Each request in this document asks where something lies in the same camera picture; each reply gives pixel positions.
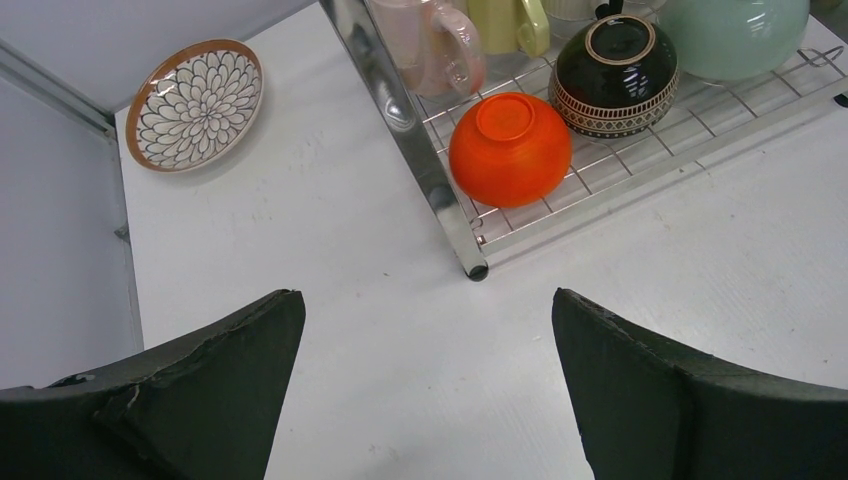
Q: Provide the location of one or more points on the aluminium frame rail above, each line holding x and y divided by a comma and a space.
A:
67, 274

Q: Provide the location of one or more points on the white ribbed mug black rim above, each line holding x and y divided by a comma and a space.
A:
566, 17

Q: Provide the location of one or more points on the stainless steel dish rack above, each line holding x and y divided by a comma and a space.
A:
707, 117

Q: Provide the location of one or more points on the orange plastic bowl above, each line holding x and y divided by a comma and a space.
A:
510, 150

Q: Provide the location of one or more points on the light green mug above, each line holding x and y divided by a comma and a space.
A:
507, 26

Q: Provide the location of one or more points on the mint green bowl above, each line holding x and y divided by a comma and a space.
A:
733, 40

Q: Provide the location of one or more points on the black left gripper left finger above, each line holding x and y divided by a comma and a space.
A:
205, 405

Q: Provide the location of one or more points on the beige bowl dark rim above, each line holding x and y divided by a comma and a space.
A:
616, 77

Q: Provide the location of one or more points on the brown floral round plate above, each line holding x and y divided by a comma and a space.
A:
195, 107

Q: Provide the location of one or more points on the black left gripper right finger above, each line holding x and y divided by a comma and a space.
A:
649, 407

